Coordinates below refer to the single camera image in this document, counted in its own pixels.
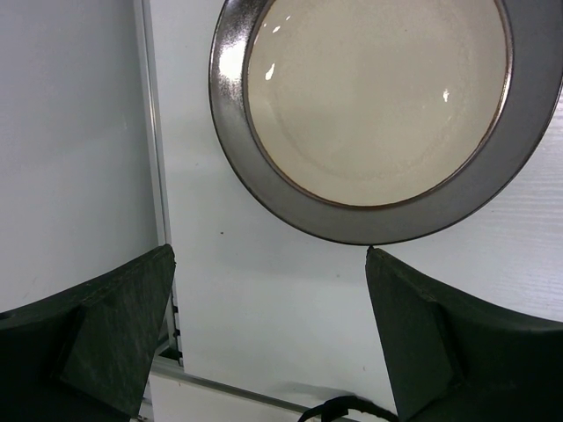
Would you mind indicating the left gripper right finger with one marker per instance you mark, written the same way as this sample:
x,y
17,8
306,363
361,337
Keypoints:
x,y
451,356

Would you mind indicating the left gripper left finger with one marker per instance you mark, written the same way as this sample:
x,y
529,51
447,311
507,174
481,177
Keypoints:
x,y
85,354

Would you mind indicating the grey rim cream plate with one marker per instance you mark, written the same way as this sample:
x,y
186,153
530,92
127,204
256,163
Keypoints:
x,y
379,122

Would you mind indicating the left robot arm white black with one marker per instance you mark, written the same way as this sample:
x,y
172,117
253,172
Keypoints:
x,y
343,409

